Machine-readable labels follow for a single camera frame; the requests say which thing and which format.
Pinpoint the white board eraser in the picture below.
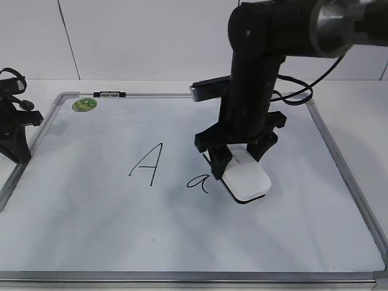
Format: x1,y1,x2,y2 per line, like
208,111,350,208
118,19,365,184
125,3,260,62
221,144,272,204

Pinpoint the white board with aluminium frame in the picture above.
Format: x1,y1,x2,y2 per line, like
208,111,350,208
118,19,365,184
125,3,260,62
1,92,387,288

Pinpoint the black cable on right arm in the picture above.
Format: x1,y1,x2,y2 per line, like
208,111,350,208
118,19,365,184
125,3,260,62
269,12,388,106

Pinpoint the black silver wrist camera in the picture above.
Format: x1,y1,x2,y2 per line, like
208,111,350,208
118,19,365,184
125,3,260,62
190,76,230,102

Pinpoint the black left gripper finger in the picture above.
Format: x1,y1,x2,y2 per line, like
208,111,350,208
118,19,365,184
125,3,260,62
1,126,32,164

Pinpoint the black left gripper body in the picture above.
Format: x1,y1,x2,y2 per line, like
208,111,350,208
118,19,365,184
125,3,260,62
1,77,43,131

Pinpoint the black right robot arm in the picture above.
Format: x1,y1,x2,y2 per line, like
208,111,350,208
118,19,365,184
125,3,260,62
190,1,387,179

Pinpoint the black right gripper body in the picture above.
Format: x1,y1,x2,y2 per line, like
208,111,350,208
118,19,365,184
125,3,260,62
195,93,286,152

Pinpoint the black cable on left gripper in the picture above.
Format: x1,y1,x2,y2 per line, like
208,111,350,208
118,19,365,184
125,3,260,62
0,67,28,98

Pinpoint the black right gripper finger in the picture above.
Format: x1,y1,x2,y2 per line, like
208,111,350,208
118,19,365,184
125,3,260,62
246,133,278,162
202,144,233,179

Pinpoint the black and silver marker pen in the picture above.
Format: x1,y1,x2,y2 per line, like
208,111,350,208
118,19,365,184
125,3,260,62
93,91,127,98

